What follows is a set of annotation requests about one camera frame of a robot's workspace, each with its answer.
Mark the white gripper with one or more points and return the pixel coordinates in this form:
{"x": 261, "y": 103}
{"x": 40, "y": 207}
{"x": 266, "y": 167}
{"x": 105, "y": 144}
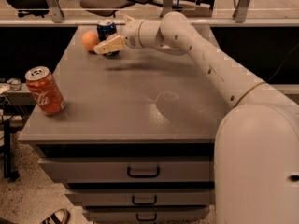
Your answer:
{"x": 132, "y": 34}

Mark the blue pepsi can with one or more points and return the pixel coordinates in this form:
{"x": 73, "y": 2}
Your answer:
{"x": 105, "y": 28}

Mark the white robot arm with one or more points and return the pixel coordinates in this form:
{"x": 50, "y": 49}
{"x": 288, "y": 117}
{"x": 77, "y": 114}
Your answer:
{"x": 256, "y": 153}

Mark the red coca-cola can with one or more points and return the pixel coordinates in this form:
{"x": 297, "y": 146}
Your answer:
{"x": 42, "y": 84}

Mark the brown office chair seat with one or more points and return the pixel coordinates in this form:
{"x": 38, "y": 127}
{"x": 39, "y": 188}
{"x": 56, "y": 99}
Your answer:
{"x": 104, "y": 8}

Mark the orange fruit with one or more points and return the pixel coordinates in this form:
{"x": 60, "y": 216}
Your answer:
{"x": 90, "y": 40}

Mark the grey drawer cabinet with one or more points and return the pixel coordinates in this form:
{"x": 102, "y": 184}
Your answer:
{"x": 141, "y": 109}

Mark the striped sneaker shoe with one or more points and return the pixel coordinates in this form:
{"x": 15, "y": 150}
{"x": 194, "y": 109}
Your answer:
{"x": 60, "y": 216}

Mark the top drawer black handle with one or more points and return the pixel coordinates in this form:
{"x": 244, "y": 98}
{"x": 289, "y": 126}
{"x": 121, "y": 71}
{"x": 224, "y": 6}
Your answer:
{"x": 143, "y": 173}

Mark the drawer black handle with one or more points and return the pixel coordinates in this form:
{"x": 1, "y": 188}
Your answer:
{"x": 146, "y": 217}
{"x": 144, "y": 201}
{"x": 143, "y": 173}

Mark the middle drawer black handle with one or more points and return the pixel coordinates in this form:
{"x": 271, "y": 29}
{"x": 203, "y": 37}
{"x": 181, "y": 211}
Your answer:
{"x": 144, "y": 201}

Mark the bottom drawer black handle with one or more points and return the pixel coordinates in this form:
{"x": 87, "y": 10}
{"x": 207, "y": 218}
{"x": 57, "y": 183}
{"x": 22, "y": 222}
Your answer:
{"x": 146, "y": 217}

